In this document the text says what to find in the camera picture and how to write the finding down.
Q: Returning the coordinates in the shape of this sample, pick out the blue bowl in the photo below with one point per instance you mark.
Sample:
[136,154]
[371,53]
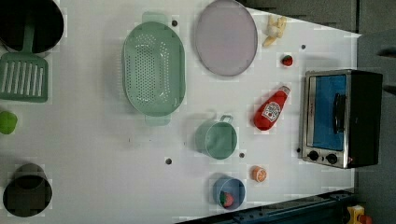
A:
[232,185]

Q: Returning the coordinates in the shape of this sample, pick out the yellow red toy object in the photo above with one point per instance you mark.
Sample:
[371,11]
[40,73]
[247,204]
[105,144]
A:
[358,216]

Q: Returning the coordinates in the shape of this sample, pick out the large black utensil pot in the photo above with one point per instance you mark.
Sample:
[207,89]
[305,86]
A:
[44,16]

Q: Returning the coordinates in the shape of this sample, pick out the black oven door handle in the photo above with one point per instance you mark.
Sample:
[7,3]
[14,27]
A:
[338,113]

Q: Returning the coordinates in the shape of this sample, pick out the green perforated colander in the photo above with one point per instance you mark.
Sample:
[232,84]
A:
[153,69]

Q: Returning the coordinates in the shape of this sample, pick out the strawberry toy in bowl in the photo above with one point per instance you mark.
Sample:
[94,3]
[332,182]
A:
[226,199]

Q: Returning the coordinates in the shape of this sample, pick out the red ketchup bottle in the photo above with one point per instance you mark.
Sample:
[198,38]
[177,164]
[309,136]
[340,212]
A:
[267,115]

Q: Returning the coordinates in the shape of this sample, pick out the small red strawberry toy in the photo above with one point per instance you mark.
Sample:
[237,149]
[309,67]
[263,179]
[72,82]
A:
[287,61]

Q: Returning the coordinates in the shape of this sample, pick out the black toaster oven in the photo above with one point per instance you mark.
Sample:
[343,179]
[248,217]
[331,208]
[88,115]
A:
[358,144]

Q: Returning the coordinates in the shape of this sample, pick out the green spatula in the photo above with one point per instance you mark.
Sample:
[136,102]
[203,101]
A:
[24,76]

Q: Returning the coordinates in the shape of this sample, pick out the lime green handle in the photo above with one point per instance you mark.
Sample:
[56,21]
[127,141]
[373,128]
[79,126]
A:
[8,122]

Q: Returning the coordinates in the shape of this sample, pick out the orange slice toy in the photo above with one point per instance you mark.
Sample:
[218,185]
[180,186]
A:
[259,174]

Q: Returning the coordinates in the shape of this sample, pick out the black cylinder holder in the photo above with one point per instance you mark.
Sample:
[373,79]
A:
[28,193]

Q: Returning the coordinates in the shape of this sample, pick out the lilac round plate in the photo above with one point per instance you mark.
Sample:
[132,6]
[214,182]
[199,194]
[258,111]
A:
[226,38]

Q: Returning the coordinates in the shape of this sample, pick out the green metal cup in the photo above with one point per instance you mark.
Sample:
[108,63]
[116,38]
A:
[216,138]

